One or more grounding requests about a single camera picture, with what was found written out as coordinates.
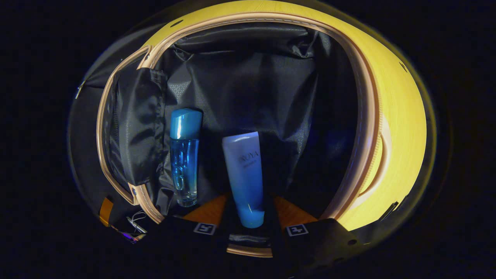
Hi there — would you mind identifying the blue glass bottle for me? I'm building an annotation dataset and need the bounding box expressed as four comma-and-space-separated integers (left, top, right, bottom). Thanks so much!
169, 108, 203, 208

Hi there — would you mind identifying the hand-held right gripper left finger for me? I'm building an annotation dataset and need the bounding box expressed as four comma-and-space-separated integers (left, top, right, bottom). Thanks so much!
147, 193, 241, 274

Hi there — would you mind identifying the white and blue tube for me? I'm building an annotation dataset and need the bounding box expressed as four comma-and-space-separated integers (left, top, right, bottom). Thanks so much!
222, 131, 266, 229

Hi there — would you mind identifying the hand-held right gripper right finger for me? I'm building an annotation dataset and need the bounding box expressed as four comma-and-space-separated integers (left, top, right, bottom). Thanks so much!
263, 194, 367, 274

